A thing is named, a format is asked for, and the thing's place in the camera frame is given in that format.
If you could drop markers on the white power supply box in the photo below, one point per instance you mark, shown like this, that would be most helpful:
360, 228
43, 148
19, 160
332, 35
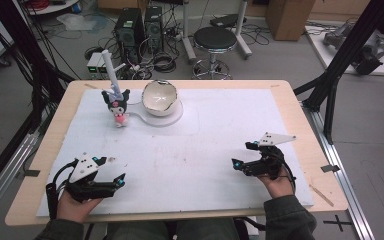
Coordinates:
92, 63
102, 68

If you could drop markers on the black round stool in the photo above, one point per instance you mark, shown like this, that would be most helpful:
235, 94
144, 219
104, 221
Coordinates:
215, 38

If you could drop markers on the black and pink plush doll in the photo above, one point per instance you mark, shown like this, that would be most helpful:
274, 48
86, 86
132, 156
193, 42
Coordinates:
116, 105

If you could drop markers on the person's right hand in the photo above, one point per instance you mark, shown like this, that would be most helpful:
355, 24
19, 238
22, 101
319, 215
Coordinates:
278, 188

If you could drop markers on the brown cardboard box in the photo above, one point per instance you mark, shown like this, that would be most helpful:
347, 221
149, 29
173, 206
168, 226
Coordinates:
288, 18

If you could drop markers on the white floor platform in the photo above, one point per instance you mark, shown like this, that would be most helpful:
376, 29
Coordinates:
333, 56

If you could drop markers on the white table mat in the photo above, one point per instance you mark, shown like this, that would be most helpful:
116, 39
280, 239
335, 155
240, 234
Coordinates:
213, 133

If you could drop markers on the person's left hand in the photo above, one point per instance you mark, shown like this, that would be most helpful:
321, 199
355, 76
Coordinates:
73, 210

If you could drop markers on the aluminium floor rail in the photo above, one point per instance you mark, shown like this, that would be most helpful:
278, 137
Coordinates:
3, 180
343, 180

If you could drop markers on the grey machine on platform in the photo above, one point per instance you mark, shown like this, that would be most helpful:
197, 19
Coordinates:
368, 53

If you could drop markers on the white peg stand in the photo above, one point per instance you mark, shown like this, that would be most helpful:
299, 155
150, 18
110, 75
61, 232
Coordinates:
108, 63

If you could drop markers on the round white table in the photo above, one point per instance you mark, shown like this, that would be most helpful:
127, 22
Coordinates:
51, 7

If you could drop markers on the person's legs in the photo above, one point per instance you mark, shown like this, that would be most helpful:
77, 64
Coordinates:
133, 231

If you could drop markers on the white eggshell-shaped bowl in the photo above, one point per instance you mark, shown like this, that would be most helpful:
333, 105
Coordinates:
160, 100

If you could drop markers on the large black computer tower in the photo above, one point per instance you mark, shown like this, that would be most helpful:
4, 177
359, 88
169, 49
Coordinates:
128, 33

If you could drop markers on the clear plastic sheet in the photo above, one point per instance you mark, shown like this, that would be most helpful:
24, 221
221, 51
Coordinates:
76, 21

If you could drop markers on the black tape piece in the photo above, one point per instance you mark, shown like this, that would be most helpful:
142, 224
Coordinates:
330, 168
30, 173

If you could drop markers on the slim black computer tower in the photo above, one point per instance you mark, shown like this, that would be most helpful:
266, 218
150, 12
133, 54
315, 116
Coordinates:
154, 28

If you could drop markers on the white metal stand leg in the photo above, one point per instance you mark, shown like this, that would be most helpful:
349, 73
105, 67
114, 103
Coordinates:
188, 40
242, 36

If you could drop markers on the thin wooden strip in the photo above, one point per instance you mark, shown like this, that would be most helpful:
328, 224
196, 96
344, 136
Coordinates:
321, 195

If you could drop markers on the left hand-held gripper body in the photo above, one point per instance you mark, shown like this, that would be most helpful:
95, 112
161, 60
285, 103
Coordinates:
83, 170

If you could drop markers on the black metal frame post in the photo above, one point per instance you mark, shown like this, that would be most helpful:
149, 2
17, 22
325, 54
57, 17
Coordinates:
343, 53

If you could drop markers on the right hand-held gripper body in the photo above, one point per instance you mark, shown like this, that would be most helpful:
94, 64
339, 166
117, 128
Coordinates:
270, 163

